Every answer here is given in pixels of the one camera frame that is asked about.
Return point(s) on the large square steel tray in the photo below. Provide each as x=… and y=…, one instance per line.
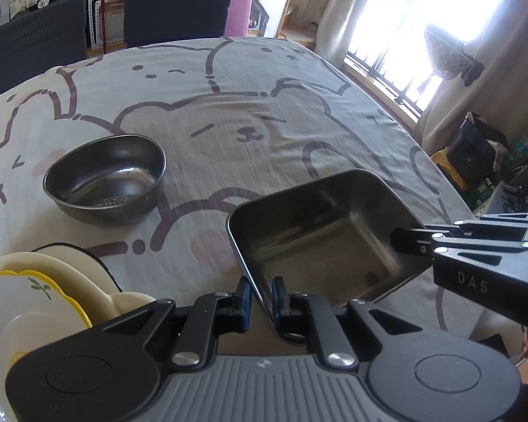
x=325, y=228

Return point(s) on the yellow bag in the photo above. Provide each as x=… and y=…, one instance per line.
x=444, y=162

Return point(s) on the floral yellow-rimmed bowl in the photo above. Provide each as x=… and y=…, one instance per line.
x=26, y=299

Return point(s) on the dark grey chair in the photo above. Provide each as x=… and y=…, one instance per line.
x=31, y=39
x=176, y=13

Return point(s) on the white perforated cart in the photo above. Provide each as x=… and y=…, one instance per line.
x=114, y=22

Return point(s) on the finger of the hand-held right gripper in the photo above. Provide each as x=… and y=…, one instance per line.
x=506, y=222
x=413, y=239

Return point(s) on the dark bag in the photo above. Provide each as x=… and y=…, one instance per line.
x=471, y=149

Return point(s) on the bear print tablecloth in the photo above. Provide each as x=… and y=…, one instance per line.
x=246, y=96

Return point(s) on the patterned hanging cloth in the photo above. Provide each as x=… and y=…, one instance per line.
x=449, y=52

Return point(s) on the black window guard rail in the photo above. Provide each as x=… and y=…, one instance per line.
x=391, y=92

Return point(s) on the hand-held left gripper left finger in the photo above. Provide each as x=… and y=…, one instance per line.
x=245, y=303

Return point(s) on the oval steel bowl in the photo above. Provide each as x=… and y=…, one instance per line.
x=105, y=180

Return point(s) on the white dark-rimmed plate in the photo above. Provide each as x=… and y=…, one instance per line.
x=92, y=263

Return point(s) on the pink cloth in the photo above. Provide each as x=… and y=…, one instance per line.
x=240, y=9

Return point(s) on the beige curtain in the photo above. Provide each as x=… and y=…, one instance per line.
x=501, y=96
x=343, y=9

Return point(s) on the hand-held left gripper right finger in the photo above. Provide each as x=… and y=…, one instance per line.
x=278, y=301

